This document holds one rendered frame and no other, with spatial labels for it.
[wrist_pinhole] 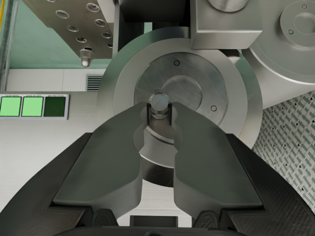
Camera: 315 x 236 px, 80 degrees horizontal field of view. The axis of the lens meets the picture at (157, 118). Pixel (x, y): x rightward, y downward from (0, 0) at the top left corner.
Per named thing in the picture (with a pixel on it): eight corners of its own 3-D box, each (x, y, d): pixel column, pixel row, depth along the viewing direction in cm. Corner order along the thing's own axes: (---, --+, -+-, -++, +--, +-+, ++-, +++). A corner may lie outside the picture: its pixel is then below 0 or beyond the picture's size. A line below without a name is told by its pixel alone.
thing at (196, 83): (249, 104, 15) (172, 163, 14) (239, 109, 17) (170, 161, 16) (189, 33, 16) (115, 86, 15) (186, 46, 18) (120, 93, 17)
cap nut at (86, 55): (91, 48, 51) (89, 64, 50) (95, 55, 54) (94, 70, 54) (77, 48, 51) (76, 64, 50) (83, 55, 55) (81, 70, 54)
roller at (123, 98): (243, 35, 17) (253, 168, 15) (194, 103, 42) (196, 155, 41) (114, 38, 17) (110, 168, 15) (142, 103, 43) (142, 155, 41)
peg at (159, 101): (155, 87, 12) (174, 99, 12) (157, 99, 15) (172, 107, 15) (144, 106, 12) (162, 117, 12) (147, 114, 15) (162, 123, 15)
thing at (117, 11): (124, -99, 21) (117, 57, 18) (144, 30, 44) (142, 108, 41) (119, -99, 21) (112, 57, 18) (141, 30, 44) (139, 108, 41)
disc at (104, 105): (256, 24, 18) (271, 188, 16) (253, 27, 18) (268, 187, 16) (100, 26, 18) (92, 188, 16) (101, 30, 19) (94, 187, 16)
